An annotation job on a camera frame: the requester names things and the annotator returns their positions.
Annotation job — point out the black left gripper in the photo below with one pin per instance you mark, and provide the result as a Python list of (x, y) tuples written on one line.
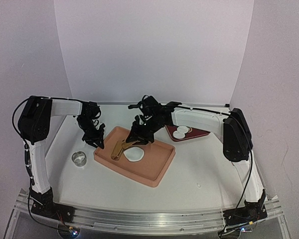
[(98, 138)]

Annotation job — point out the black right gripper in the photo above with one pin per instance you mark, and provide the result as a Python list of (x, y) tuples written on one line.
[(141, 133)]

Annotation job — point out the white dough piece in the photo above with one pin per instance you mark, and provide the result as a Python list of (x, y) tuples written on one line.
[(134, 154)]

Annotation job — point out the wooden rolling pin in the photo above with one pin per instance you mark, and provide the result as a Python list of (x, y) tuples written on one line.
[(119, 149)]

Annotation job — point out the pink plastic tray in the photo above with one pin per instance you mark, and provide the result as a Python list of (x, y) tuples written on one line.
[(145, 164)]

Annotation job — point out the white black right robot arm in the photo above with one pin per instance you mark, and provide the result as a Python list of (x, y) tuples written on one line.
[(216, 171)]

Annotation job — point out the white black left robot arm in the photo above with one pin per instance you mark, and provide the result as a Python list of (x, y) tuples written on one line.
[(33, 127)]

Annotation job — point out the flat white dumpling wrapper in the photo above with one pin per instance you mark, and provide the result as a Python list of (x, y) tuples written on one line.
[(182, 129)]

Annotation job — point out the dark red square tray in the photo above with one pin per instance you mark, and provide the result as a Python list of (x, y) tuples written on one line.
[(192, 133)]

